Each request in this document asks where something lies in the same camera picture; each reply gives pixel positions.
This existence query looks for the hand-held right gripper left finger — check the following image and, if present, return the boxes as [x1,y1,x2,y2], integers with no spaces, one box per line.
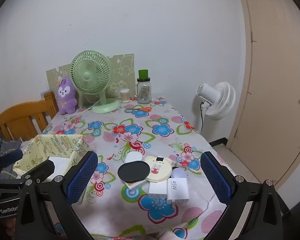
[15,151,98,240]

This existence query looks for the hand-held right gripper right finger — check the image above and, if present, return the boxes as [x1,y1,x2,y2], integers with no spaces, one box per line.
[200,151,290,240]

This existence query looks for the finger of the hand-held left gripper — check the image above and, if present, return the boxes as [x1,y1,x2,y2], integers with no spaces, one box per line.
[0,149,23,178]
[22,159,55,183]

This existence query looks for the yellow printed storage box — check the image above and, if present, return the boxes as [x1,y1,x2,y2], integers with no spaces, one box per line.
[12,134,91,182]

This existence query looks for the lavender round object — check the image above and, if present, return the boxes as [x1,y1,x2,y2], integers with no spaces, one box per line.
[170,169,185,180]

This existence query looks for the large white charger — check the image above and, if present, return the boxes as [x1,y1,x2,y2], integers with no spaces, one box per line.
[167,178,190,203]

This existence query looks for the cream round bear case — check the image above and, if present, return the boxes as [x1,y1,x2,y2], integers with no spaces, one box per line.
[144,156,173,182]

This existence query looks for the pale rounded plastic object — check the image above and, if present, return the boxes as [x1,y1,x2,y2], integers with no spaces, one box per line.
[125,151,143,164]

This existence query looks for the white printed box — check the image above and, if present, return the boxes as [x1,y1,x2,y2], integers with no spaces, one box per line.
[125,179,150,193]

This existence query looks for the small white charger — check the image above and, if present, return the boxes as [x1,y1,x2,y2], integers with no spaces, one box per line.
[148,181,168,197]

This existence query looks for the plaid blanket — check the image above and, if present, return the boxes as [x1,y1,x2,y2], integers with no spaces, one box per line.
[0,127,23,157]

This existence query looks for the wooden bed headboard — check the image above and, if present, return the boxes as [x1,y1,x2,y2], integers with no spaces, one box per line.
[0,91,58,142]

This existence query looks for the black oval disc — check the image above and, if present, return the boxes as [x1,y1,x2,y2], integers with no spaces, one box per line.
[117,160,150,183]

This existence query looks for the floral tablecloth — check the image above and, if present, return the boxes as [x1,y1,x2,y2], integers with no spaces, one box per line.
[41,96,260,240]

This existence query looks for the purple plush toy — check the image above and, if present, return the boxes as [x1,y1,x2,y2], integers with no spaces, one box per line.
[56,77,78,115]

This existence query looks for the white standing fan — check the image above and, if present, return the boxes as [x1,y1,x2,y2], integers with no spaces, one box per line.
[196,81,237,121]

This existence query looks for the cotton swab jar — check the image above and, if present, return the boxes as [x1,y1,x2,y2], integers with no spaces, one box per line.
[120,88,131,103]

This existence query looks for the green desk fan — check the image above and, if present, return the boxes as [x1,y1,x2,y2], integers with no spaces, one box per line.
[70,50,122,114]

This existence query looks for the glass jar with green lid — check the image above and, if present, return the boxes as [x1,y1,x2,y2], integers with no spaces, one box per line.
[137,69,152,104]

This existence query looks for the beige door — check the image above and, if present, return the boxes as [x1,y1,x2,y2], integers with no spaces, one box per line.
[226,0,300,193]

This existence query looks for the black fan cable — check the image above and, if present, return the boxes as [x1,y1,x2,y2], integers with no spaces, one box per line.
[199,102,205,133]

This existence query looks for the white fan cable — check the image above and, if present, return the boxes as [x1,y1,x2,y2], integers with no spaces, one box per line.
[76,102,100,113]

